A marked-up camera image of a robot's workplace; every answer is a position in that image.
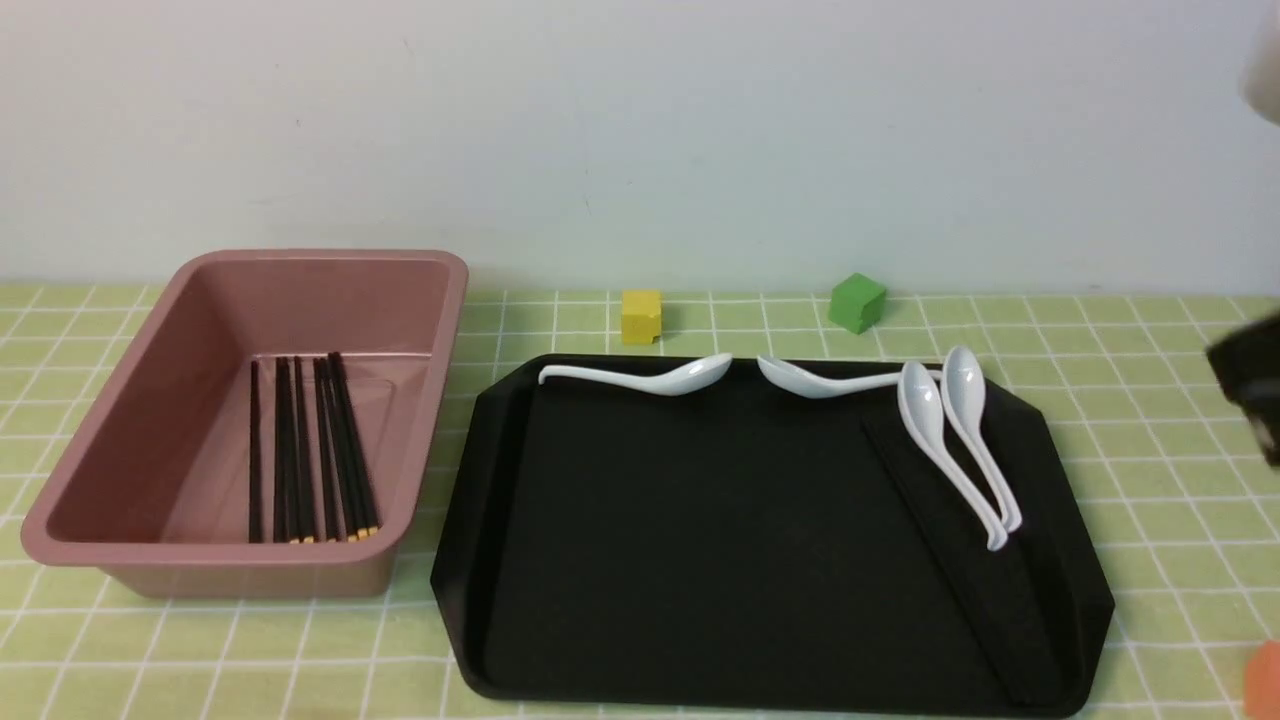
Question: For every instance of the white spoon outer right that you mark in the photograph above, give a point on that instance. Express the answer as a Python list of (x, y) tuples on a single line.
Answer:
[(963, 392)]

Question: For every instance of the pink plastic bin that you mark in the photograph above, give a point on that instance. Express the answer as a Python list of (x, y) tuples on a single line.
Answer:
[(152, 488)]

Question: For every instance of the orange object at corner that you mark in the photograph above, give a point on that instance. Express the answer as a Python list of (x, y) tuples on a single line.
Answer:
[(1262, 683)]

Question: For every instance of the green cube block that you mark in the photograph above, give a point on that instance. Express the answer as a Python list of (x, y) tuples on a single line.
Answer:
[(857, 303)]

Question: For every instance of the black chopstick gold band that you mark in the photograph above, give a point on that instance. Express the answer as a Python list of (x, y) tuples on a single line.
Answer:
[(255, 531), (281, 532)]

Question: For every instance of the black chopstick in bin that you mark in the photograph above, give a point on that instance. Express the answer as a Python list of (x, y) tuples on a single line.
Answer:
[(290, 446), (353, 515), (358, 474), (304, 472), (331, 514)]

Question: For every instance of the white spoon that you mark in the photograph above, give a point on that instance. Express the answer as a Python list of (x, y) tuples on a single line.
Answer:
[(683, 380), (801, 382), (923, 416), (963, 392)]

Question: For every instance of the yellow cube block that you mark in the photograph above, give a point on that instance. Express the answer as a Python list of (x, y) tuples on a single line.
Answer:
[(641, 317)]

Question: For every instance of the white spoon centre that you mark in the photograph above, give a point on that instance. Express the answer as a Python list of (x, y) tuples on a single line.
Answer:
[(801, 382)]

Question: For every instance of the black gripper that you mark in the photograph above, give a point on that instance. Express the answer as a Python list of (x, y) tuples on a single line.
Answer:
[(1246, 366)]

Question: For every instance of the black plastic tray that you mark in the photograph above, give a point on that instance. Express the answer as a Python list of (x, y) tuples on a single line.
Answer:
[(742, 547)]

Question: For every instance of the white spoon far left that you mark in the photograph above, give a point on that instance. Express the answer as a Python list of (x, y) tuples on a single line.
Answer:
[(683, 380)]

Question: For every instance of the white spoon inner right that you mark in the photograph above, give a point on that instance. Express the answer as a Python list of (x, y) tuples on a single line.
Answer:
[(923, 416)]

